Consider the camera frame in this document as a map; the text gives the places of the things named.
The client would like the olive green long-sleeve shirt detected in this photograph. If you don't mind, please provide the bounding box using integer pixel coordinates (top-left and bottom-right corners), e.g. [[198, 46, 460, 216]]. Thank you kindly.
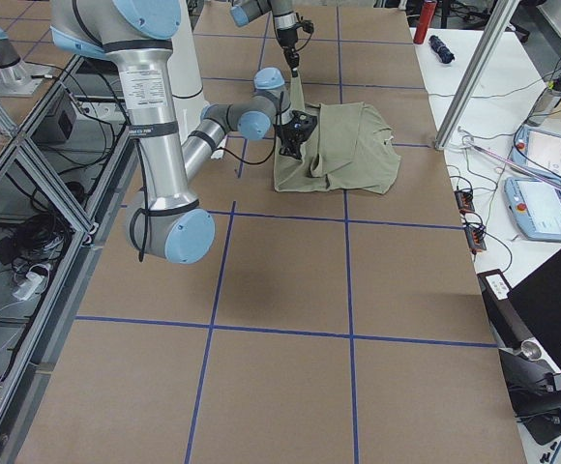
[[274, 76, 400, 194]]

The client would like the lower teach pendant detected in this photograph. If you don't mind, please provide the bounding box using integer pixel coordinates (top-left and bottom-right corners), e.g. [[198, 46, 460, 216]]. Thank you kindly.
[[504, 177, 561, 243]]

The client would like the white power strip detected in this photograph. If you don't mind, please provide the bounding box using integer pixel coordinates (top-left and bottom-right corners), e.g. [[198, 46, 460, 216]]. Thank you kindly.
[[13, 262, 51, 301]]

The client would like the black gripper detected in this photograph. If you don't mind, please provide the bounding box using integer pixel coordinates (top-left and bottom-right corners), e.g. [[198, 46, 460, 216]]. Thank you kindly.
[[276, 26, 300, 77], [276, 110, 317, 160]]

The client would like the orange black electronics board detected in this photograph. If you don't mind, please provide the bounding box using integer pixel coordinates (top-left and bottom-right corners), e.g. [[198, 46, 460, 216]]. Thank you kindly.
[[454, 189, 475, 214]]

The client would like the red bottle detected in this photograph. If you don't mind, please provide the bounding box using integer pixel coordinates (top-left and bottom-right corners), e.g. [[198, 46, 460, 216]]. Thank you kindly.
[[413, 0, 438, 44]]

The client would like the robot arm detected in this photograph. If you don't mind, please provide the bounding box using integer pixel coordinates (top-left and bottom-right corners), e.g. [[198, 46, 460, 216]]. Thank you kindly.
[[51, 1, 318, 264], [230, 0, 300, 77]]

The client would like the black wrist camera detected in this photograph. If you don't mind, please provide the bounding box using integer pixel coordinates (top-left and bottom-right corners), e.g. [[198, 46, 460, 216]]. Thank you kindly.
[[298, 16, 314, 36]]

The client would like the aluminium frame post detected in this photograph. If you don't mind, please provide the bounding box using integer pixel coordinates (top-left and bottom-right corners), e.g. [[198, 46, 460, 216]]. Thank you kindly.
[[434, 0, 520, 151]]

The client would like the upper teach pendant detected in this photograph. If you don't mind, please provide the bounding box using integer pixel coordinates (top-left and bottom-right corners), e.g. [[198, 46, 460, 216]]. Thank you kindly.
[[510, 125, 561, 181]]

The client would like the grey water bottle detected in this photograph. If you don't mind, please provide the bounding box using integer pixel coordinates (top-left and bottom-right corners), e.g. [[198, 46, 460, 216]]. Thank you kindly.
[[527, 75, 561, 127]]

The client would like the dark blue folded umbrella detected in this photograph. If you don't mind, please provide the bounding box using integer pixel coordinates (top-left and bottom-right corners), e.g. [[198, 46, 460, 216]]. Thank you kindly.
[[428, 35, 455, 65]]

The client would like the black control box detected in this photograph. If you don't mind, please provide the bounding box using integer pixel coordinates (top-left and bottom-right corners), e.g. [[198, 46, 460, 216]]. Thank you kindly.
[[32, 93, 76, 144]]

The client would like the aluminium frame rack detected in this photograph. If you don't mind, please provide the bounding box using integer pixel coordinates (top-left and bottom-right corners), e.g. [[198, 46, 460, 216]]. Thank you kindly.
[[0, 42, 136, 463]]

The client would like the black box white label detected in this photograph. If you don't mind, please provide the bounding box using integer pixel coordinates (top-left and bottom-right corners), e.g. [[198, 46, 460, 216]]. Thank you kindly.
[[477, 270, 543, 362]]

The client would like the teach pendant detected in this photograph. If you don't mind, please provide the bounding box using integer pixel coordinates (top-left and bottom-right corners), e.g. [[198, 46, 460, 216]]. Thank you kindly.
[[510, 125, 561, 181], [504, 177, 561, 243]]

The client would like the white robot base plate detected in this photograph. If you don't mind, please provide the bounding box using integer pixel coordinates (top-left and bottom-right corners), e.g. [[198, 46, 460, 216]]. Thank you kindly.
[[210, 136, 228, 160]]

